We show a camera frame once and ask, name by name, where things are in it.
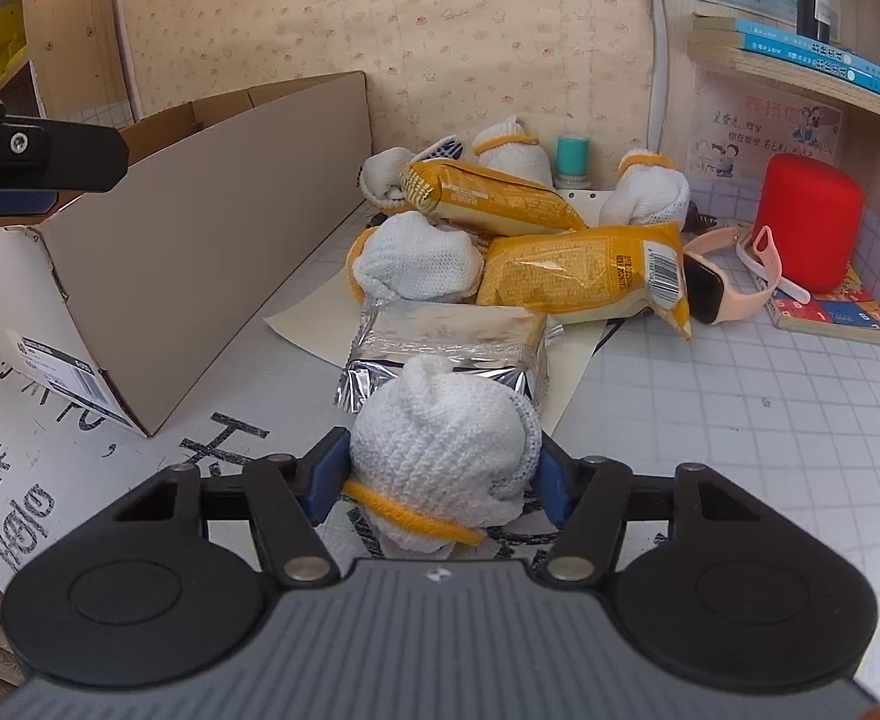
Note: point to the brown hair clip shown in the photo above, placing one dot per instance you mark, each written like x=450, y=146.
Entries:
x=702, y=221

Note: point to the red patterned book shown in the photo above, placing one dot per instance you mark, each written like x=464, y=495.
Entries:
x=837, y=311

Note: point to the white wall pipe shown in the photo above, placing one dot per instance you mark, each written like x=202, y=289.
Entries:
x=659, y=52

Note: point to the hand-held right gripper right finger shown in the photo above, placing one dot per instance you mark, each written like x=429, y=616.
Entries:
x=556, y=484

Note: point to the yellow snack packet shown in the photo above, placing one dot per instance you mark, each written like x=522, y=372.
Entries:
x=492, y=199
x=575, y=274

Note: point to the pink smartwatch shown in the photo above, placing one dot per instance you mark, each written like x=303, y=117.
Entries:
x=717, y=285

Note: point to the white hole-punched sheet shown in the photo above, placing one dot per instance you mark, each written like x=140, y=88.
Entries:
x=586, y=202

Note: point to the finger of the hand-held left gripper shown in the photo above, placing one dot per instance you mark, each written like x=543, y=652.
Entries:
x=5, y=202
x=42, y=154

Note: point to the silver foil packet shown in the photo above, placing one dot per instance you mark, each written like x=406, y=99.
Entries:
x=447, y=334

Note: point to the cartoon wall sticker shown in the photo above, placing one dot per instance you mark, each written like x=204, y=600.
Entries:
x=754, y=139

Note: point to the white glove yellow cuff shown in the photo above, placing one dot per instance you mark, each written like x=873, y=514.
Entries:
x=417, y=259
x=515, y=154
x=650, y=191
x=383, y=176
x=440, y=450

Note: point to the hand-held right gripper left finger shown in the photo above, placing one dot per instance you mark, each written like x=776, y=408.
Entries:
x=327, y=476

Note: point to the white paper black writing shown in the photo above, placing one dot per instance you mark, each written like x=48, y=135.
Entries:
x=50, y=465

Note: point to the yellow plastic object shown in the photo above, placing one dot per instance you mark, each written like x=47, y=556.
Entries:
x=3, y=41

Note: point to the white gridded desktop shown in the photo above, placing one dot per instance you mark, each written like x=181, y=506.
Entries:
x=709, y=427

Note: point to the red cylinder speaker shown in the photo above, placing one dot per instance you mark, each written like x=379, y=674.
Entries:
x=807, y=225

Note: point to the cardboard box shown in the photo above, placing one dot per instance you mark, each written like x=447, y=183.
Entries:
x=207, y=240

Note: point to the teal stamp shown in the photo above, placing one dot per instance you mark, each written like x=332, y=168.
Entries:
x=572, y=157

